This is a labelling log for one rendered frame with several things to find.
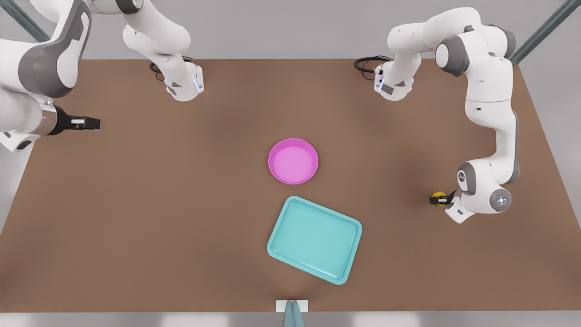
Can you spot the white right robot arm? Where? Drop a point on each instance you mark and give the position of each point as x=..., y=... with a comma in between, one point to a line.
x=150, y=36

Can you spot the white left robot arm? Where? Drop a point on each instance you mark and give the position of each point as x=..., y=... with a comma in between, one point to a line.
x=488, y=91

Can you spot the pink round plate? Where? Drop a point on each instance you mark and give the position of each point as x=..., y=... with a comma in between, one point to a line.
x=293, y=161

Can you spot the silver frame post with foot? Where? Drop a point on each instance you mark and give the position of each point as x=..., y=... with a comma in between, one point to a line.
x=293, y=314

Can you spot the orange fruit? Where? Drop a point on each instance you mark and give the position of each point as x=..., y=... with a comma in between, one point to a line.
x=439, y=194

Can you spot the teal rectangular tray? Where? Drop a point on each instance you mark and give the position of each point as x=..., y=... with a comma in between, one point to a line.
x=314, y=240

